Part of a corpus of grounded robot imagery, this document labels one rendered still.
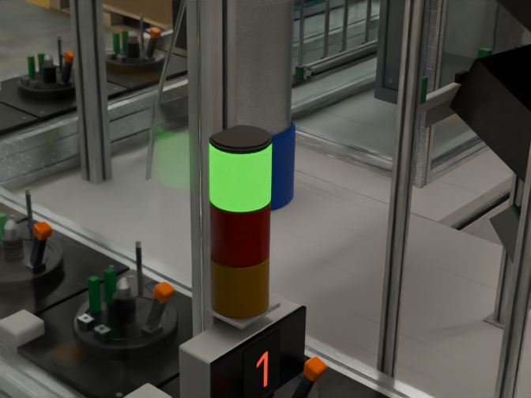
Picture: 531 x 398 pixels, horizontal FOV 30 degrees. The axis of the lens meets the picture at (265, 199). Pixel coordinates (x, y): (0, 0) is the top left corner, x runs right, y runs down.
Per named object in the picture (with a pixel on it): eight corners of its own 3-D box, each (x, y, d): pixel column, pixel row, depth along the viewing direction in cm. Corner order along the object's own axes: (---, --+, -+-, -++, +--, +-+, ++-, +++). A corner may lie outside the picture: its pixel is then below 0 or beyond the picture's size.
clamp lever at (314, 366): (306, 406, 115) (329, 366, 110) (295, 414, 114) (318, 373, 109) (285, 384, 116) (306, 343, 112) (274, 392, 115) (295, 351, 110)
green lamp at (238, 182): (283, 197, 81) (284, 142, 79) (242, 218, 78) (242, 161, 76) (238, 180, 84) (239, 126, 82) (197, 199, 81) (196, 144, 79)
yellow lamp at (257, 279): (280, 302, 86) (281, 252, 83) (241, 325, 82) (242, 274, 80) (238, 282, 88) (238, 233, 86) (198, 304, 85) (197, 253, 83)
